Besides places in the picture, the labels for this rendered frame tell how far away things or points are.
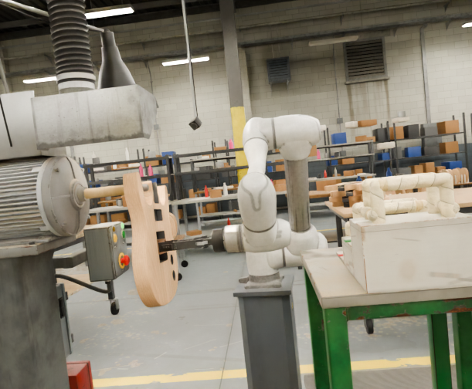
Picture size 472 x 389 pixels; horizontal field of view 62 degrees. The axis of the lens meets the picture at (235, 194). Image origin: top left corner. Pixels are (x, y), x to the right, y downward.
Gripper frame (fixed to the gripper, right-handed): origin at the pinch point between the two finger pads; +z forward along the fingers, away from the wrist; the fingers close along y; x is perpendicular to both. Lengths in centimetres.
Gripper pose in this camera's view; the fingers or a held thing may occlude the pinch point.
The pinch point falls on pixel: (163, 245)
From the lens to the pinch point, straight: 131.3
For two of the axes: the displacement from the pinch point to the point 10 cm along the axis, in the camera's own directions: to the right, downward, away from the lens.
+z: -9.9, 1.1, 0.7
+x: -1.1, -9.9, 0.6
